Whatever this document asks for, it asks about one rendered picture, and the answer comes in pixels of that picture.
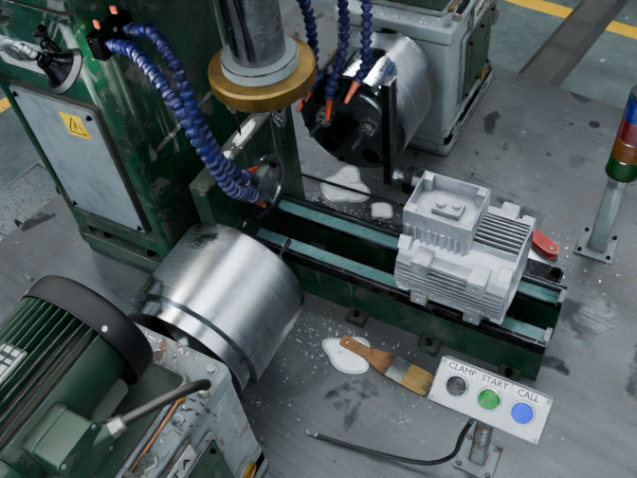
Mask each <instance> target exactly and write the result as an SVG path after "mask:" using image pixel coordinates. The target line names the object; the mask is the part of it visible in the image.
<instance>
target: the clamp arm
mask: <svg viewBox="0 0 637 478"><path fill-rule="evenodd" d="M378 93H379V94H380V95H381V124H382V150H381V152H380V155H381V156H382V157H383V182H384V184H387V185H390V186H392V184H393V183H394V181H397V180H394V179H397V176H394V175H398V172H400V171H399V170H398V169H397V95H396V77H395V76H393V75H389V74H387V75H386V76H385V78H384V79H383V81H382V82H381V83H380V86H379V87H378ZM396 171H398V172H396Z"/></svg>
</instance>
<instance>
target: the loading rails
mask: <svg viewBox="0 0 637 478"><path fill-rule="evenodd" d="M276 213H277V216H278V220H279V225H280V229H281V234H278V233H276V232H273V231H270V230H266V229H263V228H261V229H260V230H259V231H258V233H257V234H256V235H254V237H253V238H255V239H256V240H258V241H260V242H261V243H263V244H264V245H265V246H267V247H268V248H270V249H271V250H272V251H273V252H274V253H276V254H278V252H279V251H280V250H281V249H282V246H283V245H284V243H285V242H286V240H287V239H288V238H290V239H292V240H291V244H290V246H289V247H288V249H286V250H285V251H284V253H283V256H282V260H283V261H284V262H285V263H286V264H287V265H288V267H289V268H290V269H291V270H292V272H293V273H294V274H295V275H296V276H298V277H299V283H300V286H301V289H302V291H305V292H308V293H310V294H313V295H315V296H318V297H320V298H322V299H325V300H327V301H330V302H332V303H336V304H339V305H341V306H344V307H347V308H349V311H348V313H347V315H346V316H345V321H346V322H347V323H350V324H352V325H355V326H357V327H360V328H362V327H363V326H364V324H365V322H366V321H367V319H368V318H369V317H371V318H374V319H376V320H379V321H381V322H385V323H387V324H390V325H392V326H395V327H397V328H400V329H403V330H405V331H408V332H410V333H412V334H414V335H417V336H419V337H421V339H420V340H419V342H418V344H417V351H419V352H422V353H424V354H427V355H429V356H432V357H434V358H435V357H436V355H437V353H438V351H439V349H440V347H441V345H443V346H446V347H448V348H451V349H453V350H456V351H458V352H461V353H464V354H466V355H469V356H470V357H473V358H475V359H479V360H482V361H485V362H487V363H490V364H492V365H495V366H497V367H499V370H498V372H497V375H499V376H501V377H505V378H508V379H510V380H513V381H515V382H518V380H519V376H522V377H526V378H529V379H531V380H533V381H536V380H537V376H538V373H539V370H540V368H541V365H542V362H543V360H544V356H545V353H546V350H547V347H548V344H549V341H550V340H551V339H552V336H553V334H554V332H555V327H556V325H557V322H558V319H559V316H560V312H561V309H562V306H563V304H564V301H565V298H566V295H567V292H568V288H569V287H568V286H565V285H561V284H558V283H555V282H552V281H549V280H546V279H543V278H540V277H538V276H535V275H532V274H529V273H526V272H523V273H522V276H521V279H520V281H519V286H518V288H517V291H516V294H515V296H514V298H513V301H512V302H511V304H510V306H509V308H508V310H507V312H506V314H505V317H504V320H503V323H502V324H498V323H495V322H491V321H490V320H489V319H490V318H487V317H485V318H484V320H483V319H481V321H480V323H479V325H476V324H473V323H470V322H466V321H463V313H464V312H463V311H460V310H457V309H455V308H452V307H449V306H446V305H444V304H441V303H436V302H434V301H432V300H428V302H427V304H426V306H423V305H420V304H418V303H414V302H412V301H411V300H410V292H411V289H410V290H408V291H407V290H404V289H402V288H399V287H397V286H398V285H397V284H396V282H395V279H394V277H395V276H394V273H395V272H394V271H395V269H394V268H395V262H396V261H395V259H396V257H397V255H398V250H399V248H398V247H397V244H398V240H399V237H400V234H401V233H404V232H403V231H401V230H396V229H393V228H390V227H387V226H384V225H381V224H378V223H375V222H373V221H370V220H367V219H364V218H361V217H358V216H355V215H352V214H349V213H347V212H344V211H339V210H336V209H333V208H330V207H327V206H324V205H321V204H319V203H316V202H313V201H310V200H307V199H304V198H301V197H298V196H295V195H293V194H290V193H283V194H282V201H281V202H280V203H279V205H278V206H277V207H276Z"/></svg>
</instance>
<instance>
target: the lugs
mask: <svg viewBox="0 0 637 478"><path fill-rule="evenodd" d="M521 222H523V223H526V224H529V225H531V230H533V229H534V228H535V225H536V222H537V219H536V218H533V217H530V216H527V215H524V216H523V217H522V220H521ZM412 244H413V236H411V235H406V234H405V233H401V234H400V237H399V240H398V244H397V247H398V248H402V249H404V250H411V247H412ZM514 273H515V270H514V269H512V268H510V267H505V266H502V267H500V271H499V274H498V277H497V281H498V282H501V283H504V284H507V285H510V284H511V282H512V279H513V276H514ZM505 314H506V313H505ZM505 314H503V315H502V316H501V318H500V321H499V322H498V321H495V320H493V319H489V320H490V321H491V322H495V323H498V324H502V323H503V320H504V317H505Z"/></svg>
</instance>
